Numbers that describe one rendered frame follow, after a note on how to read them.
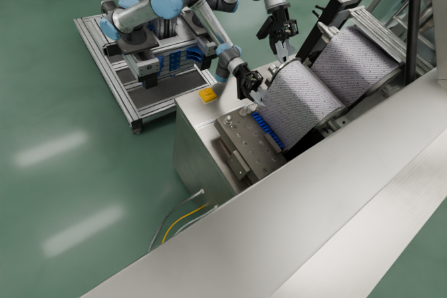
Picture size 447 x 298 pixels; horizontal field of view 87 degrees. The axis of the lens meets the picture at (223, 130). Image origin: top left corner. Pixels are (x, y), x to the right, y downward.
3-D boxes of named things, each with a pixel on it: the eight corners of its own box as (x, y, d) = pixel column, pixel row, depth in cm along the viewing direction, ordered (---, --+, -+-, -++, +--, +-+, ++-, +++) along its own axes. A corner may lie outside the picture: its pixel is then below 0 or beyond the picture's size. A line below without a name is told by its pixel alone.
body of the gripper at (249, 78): (251, 84, 99) (235, 64, 103) (245, 96, 106) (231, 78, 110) (265, 78, 102) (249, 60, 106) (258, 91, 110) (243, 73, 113)
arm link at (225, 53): (225, 53, 119) (229, 39, 112) (238, 68, 116) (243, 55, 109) (213, 57, 116) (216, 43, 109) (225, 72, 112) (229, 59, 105)
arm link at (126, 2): (147, 21, 140) (146, -1, 129) (134, 33, 133) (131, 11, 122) (129, 12, 141) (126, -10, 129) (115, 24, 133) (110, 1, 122)
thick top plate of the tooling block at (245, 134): (241, 112, 115) (244, 105, 110) (293, 182, 102) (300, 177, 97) (213, 125, 108) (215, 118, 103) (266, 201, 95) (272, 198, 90)
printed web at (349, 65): (299, 98, 137) (360, 21, 95) (326, 130, 130) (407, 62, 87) (247, 124, 120) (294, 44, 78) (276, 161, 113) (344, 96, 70)
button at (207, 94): (209, 89, 127) (209, 86, 125) (216, 98, 125) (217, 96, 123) (197, 93, 124) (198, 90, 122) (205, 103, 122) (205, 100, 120)
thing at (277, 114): (256, 110, 111) (271, 84, 95) (287, 151, 103) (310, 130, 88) (255, 111, 111) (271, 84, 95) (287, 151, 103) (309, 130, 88)
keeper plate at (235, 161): (230, 159, 107) (236, 149, 98) (243, 178, 104) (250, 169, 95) (225, 162, 106) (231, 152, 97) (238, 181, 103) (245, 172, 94)
